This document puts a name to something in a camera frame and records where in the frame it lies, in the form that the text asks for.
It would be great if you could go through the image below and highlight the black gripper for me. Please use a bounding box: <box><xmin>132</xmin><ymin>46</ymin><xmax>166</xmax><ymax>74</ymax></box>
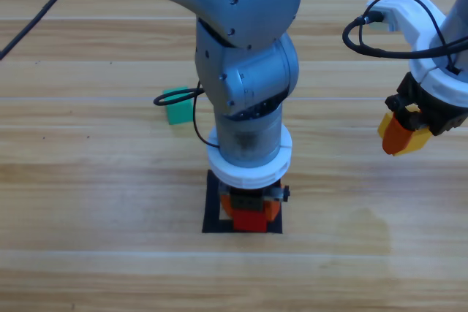
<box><xmin>218</xmin><ymin>183</ymin><xmax>292</xmax><ymax>224</ymax></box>
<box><xmin>382</xmin><ymin>72</ymin><xmax>468</xmax><ymax>156</ymax></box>

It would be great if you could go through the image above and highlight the red wooden cube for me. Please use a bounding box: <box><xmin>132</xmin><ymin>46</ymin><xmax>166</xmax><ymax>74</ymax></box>
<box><xmin>233</xmin><ymin>208</ymin><xmax>268</xmax><ymax>233</ymax></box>

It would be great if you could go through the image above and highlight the yellow wooden cube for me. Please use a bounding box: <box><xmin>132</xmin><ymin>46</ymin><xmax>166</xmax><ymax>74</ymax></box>
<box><xmin>377</xmin><ymin>104</ymin><xmax>433</xmax><ymax>159</ymax></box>

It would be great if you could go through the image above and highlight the green wooden cube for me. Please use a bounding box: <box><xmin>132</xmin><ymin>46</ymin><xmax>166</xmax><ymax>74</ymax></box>
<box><xmin>162</xmin><ymin>86</ymin><xmax>195</xmax><ymax>126</ymax></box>

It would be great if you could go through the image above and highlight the black tape square outline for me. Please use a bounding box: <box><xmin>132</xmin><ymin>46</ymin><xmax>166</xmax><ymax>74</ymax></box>
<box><xmin>201</xmin><ymin>168</ymin><xmax>284</xmax><ymax>235</ymax></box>

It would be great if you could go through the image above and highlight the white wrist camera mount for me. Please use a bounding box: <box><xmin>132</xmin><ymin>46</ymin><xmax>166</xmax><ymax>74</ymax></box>
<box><xmin>206</xmin><ymin>121</ymin><xmax>293</xmax><ymax>191</ymax></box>
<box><xmin>366</xmin><ymin>0</ymin><xmax>468</xmax><ymax>108</ymax></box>

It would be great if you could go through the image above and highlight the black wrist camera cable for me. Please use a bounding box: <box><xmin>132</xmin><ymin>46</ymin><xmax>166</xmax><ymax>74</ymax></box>
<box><xmin>153</xmin><ymin>80</ymin><xmax>222</xmax><ymax>151</ymax></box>
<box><xmin>342</xmin><ymin>0</ymin><xmax>468</xmax><ymax>74</ymax></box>

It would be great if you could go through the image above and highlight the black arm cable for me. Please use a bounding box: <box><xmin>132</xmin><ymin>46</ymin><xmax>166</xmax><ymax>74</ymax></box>
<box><xmin>0</xmin><ymin>0</ymin><xmax>87</xmax><ymax>61</ymax></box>

